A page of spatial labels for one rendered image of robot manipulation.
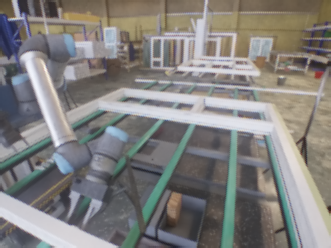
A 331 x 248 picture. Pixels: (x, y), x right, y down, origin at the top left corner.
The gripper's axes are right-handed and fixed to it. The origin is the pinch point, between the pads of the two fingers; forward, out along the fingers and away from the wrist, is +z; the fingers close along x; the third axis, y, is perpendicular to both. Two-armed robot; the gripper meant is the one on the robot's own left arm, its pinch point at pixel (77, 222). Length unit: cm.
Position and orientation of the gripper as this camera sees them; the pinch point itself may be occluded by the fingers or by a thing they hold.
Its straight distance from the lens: 69.9
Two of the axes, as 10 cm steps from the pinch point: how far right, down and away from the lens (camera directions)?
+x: 9.4, 1.5, -3.2
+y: -2.0, -5.1, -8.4
